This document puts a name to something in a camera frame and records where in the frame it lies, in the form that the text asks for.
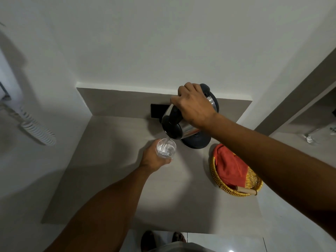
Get person's right hand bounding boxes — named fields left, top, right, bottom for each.
left=170, top=82, right=219, bottom=129

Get person's left hand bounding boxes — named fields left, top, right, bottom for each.
left=140, top=139, right=173, bottom=173

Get clear drinking glass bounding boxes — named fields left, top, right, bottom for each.
left=156, top=138, right=177, bottom=158

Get steel and black electric kettle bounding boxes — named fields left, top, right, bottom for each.
left=161, top=83, right=220, bottom=141

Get person's left forearm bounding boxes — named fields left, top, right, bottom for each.
left=44, top=165, right=158, bottom=252

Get person's right forearm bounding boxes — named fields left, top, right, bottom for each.
left=201, top=112, right=336, bottom=235

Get black kettle base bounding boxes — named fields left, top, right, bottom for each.
left=181, top=133, right=212, bottom=149

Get red cloth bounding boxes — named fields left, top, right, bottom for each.
left=213, top=144, right=254, bottom=190

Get yellow wicker basket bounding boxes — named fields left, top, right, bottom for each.
left=210, top=152, right=264, bottom=197

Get person's right shoe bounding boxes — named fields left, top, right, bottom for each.
left=172, top=231, right=187, bottom=243

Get person's shoe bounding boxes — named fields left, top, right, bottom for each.
left=140, top=230, right=162, bottom=252
left=172, top=231, right=187, bottom=243

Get person's left shoe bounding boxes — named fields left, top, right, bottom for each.
left=140, top=230, right=162, bottom=252

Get beige paper sachet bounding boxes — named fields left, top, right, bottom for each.
left=234, top=185, right=258, bottom=196

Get person's grey shorts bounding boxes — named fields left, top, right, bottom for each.
left=157, top=242, right=212, bottom=252

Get clear plastic wrapper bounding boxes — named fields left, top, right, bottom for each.
left=304, top=127, right=336, bottom=146

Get black wall socket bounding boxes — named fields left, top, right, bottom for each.
left=150, top=103, right=170, bottom=120

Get white coiled phone cord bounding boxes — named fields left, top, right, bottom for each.
left=18, top=104, right=57, bottom=146

